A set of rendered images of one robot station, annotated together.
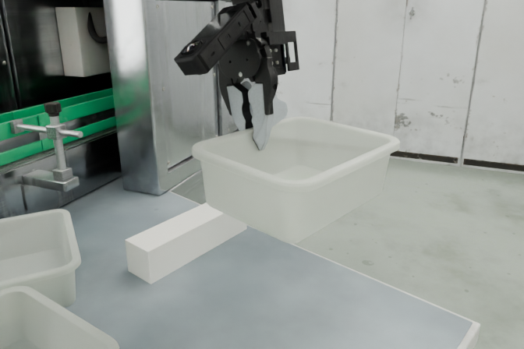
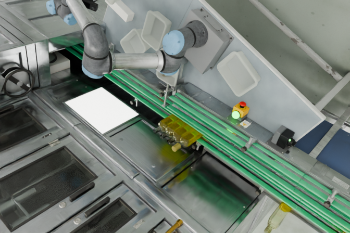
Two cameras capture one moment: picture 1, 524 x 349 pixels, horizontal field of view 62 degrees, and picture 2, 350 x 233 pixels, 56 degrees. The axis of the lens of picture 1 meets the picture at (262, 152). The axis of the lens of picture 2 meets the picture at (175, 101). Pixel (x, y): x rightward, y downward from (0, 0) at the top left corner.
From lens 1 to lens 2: 1.64 m
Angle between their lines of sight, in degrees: 34
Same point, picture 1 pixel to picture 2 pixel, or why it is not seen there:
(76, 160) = not seen: hidden behind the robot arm
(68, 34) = (57, 67)
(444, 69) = not seen: outside the picture
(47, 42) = (63, 73)
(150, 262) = (130, 14)
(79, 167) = not seen: hidden behind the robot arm
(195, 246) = (123, 5)
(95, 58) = (61, 59)
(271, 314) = not seen: outside the picture
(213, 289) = not seen: outside the picture
